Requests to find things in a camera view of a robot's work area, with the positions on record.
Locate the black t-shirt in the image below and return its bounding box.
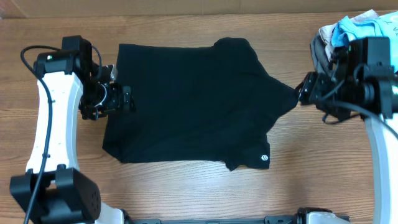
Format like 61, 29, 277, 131
103, 38, 298, 170

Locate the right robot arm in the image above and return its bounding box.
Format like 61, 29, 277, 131
297, 35, 397, 223

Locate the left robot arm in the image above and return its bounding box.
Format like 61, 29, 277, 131
10, 35, 134, 224

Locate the grey garment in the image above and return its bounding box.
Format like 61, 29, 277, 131
310, 33, 333, 76

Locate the light blue t-shirt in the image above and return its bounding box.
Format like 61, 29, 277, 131
331, 12, 397, 73

